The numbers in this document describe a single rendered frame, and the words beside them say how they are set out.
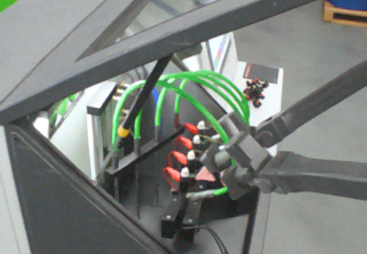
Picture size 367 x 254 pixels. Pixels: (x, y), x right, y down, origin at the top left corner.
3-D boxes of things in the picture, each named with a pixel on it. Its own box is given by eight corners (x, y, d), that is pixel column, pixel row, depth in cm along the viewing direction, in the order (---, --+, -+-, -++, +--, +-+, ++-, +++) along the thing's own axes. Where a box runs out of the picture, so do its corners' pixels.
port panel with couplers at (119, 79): (120, 143, 162) (117, 56, 144) (110, 142, 162) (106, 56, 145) (132, 122, 172) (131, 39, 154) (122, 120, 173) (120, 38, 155)
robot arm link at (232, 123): (275, 141, 118) (276, 132, 126) (248, 102, 117) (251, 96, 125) (237, 167, 122) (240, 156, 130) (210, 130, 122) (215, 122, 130)
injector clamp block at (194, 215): (191, 258, 150) (195, 224, 141) (160, 251, 152) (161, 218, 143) (211, 189, 177) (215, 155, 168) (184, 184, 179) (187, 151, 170)
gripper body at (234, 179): (218, 176, 111) (232, 174, 104) (251, 153, 114) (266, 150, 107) (231, 201, 111) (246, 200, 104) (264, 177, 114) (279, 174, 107)
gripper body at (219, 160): (210, 144, 134) (228, 133, 129) (232, 173, 135) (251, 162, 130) (200, 157, 129) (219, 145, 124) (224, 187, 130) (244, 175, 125)
